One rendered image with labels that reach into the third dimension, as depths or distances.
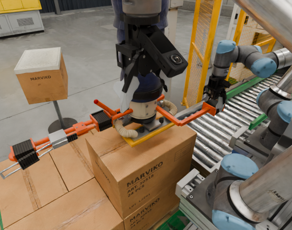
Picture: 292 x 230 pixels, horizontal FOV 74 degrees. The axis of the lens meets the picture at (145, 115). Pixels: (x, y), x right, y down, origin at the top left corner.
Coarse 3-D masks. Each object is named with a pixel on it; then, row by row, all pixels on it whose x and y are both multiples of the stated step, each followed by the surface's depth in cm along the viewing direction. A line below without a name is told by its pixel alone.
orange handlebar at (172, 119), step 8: (160, 96) 114; (128, 112) 102; (160, 112) 103; (200, 112) 101; (88, 120) 96; (176, 120) 96; (184, 120) 96; (72, 128) 91; (80, 128) 90; (88, 128) 92; (40, 144) 85
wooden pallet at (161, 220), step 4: (176, 204) 170; (172, 208) 167; (176, 208) 174; (168, 212) 165; (172, 212) 172; (164, 216) 174; (168, 216) 174; (160, 220) 171; (164, 220) 171; (156, 224) 168; (160, 224) 168; (148, 228) 154; (152, 228) 166; (156, 228) 166
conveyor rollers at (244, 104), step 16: (272, 80) 273; (240, 96) 242; (256, 96) 237; (224, 112) 215; (240, 112) 211; (256, 112) 214; (192, 128) 190; (208, 128) 193; (224, 128) 190; (256, 128) 192; (208, 144) 176; (224, 144) 173; (208, 160) 158
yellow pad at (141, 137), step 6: (162, 120) 111; (168, 120) 114; (144, 126) 110; (162, 126) 110; (168, 126) 111; (138, 132) 106; (144, 132) 106; (150, 132) 106; (156, 132) 107; (126, 138) 103; (132, 138) 102; (138, 138) 102; (144, 138) 103; (132, 144) 99
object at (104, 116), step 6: (90, 114) 97; (96, 114) 99; (102, 114) 99; (108, 114) 97; (96, 120) 95; (102, 120) 95; (108, 120) 94; (96, 126) 93; (102, 126) 95; (108, 126) 96
